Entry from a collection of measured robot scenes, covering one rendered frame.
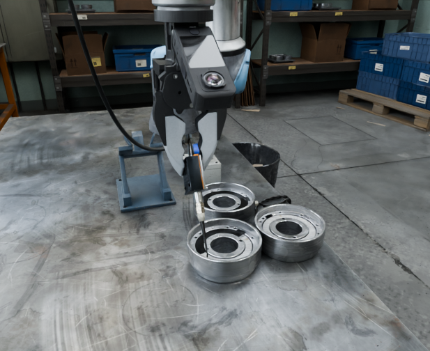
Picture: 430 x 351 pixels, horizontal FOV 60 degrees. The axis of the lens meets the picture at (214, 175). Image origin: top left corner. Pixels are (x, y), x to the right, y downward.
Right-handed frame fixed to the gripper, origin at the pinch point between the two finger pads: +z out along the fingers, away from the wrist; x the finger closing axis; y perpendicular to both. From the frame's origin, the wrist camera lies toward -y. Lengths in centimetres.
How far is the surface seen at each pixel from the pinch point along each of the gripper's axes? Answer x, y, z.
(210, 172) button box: -8.3, 18.9, 10.4
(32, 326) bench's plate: 21.8, -9.7, 13.1
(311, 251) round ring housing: -15.0, -8.8, 11.2
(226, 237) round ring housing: -4.1, -3.1, 10.4
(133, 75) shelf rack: -23, 341, 51
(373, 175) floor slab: -166, 149, 94
